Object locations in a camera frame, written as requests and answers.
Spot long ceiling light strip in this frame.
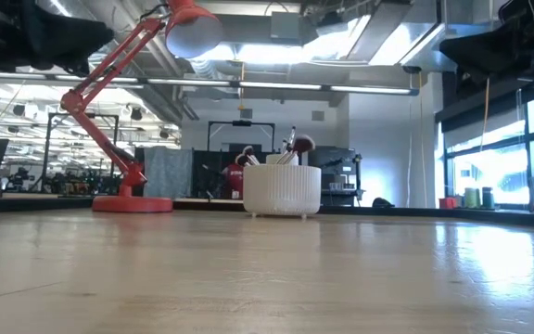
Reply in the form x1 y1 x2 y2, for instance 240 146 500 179
0 70 420 96

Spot grey fabric panel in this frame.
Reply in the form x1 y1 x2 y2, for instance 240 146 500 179
143 146 195 200

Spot person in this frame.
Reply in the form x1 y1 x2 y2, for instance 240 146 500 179
221 161 246 200

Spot dark round-head makeup brush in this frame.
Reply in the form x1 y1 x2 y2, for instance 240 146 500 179
241 144 261 167

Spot teal spool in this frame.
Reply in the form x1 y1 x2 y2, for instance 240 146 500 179
480 186 496 211

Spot black equipment cabinet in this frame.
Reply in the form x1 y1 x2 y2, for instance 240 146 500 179
307 146 365 207

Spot black rig frame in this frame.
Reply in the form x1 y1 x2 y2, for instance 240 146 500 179
42 111 121 193
207 120 277 153

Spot long thin makeup brush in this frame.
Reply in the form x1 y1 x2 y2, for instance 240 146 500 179
279 125 298 165

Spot large angled makeup brush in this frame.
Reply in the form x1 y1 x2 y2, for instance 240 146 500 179
281 134 317 166

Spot black aluminium table frame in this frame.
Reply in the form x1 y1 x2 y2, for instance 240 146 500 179
0 193 534 229

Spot green spool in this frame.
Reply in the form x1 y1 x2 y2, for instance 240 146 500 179
463 186 482 210

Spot red desk lamp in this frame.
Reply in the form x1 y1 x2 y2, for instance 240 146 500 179
59 0 224 214

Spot white ribbed round organizer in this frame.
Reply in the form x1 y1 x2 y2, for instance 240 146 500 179
242 152 323 220

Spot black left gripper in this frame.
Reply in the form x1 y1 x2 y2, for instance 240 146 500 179
0 0 116 78

